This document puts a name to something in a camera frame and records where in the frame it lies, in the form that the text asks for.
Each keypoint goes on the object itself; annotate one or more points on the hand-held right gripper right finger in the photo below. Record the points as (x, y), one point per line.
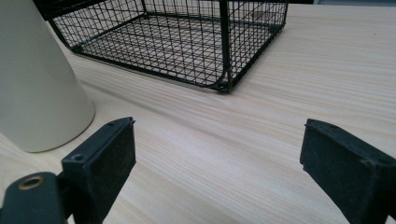
(348, 165)

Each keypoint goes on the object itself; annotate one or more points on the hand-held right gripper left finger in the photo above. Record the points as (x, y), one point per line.
(102, 168)

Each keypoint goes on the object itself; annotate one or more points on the cream cone-shaped lamp base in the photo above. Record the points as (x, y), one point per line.
(34, 77)

